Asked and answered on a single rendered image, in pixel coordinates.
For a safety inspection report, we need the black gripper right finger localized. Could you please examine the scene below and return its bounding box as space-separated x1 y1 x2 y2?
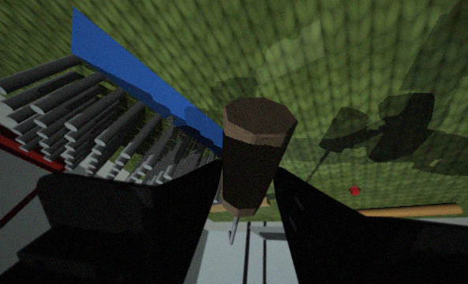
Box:
273 167 468 284

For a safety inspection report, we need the blue flat strip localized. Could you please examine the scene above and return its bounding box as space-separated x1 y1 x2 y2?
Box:
71 7 223 158

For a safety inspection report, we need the small red cube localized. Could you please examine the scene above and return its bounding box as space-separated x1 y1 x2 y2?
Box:
350 187 360 195

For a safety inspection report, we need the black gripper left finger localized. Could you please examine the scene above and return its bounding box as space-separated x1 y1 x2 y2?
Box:
36 159 223 284

